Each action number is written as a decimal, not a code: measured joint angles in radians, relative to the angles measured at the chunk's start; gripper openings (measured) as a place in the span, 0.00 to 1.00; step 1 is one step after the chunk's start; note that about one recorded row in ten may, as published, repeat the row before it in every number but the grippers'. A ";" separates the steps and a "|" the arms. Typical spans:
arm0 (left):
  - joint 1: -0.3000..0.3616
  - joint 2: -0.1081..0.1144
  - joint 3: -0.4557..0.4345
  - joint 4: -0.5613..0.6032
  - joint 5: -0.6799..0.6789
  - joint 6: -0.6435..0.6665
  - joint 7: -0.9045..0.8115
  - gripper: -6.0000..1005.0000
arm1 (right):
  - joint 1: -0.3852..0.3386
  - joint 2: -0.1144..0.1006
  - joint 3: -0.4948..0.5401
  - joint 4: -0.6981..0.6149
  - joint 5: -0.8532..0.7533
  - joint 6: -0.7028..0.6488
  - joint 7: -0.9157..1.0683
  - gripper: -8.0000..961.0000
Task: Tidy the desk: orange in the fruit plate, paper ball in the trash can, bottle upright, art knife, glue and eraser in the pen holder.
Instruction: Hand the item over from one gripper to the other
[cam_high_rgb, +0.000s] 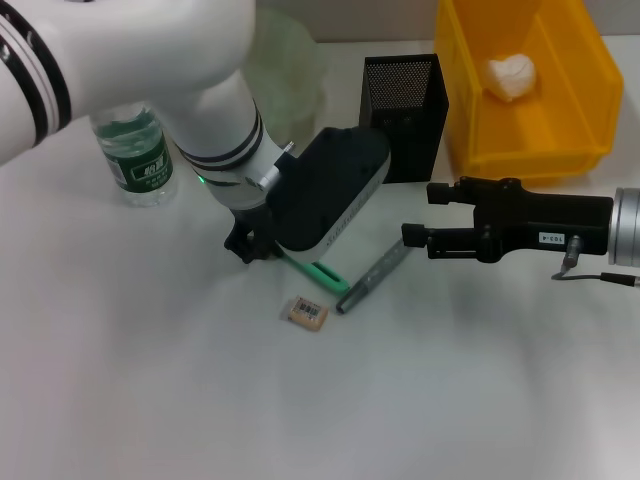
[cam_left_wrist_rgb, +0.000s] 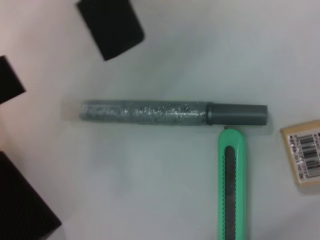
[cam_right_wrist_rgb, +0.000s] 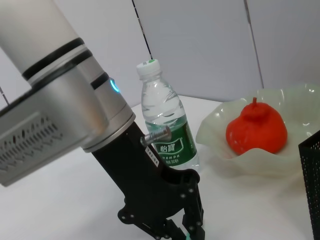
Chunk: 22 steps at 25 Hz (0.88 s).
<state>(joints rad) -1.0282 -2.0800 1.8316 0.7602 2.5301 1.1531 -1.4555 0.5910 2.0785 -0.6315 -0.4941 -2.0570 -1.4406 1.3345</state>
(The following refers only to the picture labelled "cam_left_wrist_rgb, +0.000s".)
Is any grey marker pen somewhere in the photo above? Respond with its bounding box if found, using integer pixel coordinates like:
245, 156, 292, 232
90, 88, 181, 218
79, 99, 269, 127

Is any green utility knife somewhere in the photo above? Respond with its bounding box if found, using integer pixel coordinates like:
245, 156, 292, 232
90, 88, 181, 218
217, 128, 248, 240

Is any black mesh pen holder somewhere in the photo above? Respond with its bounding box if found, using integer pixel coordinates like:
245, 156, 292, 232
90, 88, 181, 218
0, 151, 63, 240

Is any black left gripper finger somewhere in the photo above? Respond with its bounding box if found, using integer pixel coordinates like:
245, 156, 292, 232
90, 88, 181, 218
76, 0, 146, 62
0, 55, 27, 105

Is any beige barcode eraser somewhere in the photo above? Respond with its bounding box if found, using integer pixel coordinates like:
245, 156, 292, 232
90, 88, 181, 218
279, 119, 320, 195

